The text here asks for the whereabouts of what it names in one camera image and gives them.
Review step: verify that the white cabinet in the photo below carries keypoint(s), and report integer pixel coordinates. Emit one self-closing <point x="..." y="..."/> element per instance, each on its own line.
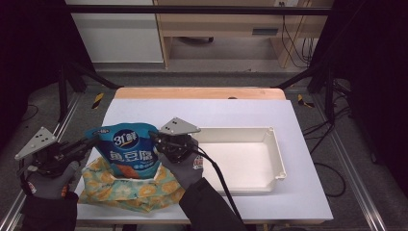
<point x="118" y="38"/>

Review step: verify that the black frame strut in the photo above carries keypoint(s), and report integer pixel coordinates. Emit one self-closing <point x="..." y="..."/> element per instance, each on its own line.
<point x="81" y="75"/>
<point x="328" y="93"/>

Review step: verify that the wooden table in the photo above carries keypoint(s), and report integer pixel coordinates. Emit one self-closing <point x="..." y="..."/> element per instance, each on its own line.
<point x="192" y="93"/>

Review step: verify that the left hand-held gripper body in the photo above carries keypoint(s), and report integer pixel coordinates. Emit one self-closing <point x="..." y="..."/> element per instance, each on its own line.
<point x="38" y="142"/>

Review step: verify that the person's right hand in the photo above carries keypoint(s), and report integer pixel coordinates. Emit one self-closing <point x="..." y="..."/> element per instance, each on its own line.
<point x="187" y="171"/>

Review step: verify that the yellow-black tape strip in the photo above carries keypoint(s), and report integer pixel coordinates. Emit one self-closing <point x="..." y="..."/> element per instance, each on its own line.
<point x="97" y="100"/>
<point x="303" y="102"/>

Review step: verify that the white table cover sheet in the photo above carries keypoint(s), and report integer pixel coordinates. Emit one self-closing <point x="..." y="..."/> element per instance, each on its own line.
<point x="224" y="112"/>

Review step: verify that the person's left hand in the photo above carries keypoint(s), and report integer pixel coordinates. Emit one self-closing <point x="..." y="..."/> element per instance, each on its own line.
<point x="51" y="186"/>

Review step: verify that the black horizontal frame bar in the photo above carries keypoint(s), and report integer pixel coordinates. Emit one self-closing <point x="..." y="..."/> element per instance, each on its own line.
<point x="192" y="10"/>

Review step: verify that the blue snack packet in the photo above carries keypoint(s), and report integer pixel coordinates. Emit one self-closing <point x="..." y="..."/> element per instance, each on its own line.
<point x="128" y="154"/>

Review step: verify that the orange-print green cloth bag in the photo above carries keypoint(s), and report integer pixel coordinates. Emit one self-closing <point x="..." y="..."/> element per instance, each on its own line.
<point x="128" y="192"/>

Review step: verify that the wooden desk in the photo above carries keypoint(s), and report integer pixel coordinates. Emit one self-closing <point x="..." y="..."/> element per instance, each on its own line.
<point x="221" y="24"/>

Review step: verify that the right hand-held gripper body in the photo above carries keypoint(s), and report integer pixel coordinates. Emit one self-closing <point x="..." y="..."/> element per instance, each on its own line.
<point x="178" y="126"/>

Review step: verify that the white plastic bin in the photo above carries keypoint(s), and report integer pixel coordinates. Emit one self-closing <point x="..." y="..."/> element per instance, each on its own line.
<point x="247" y="163"/>

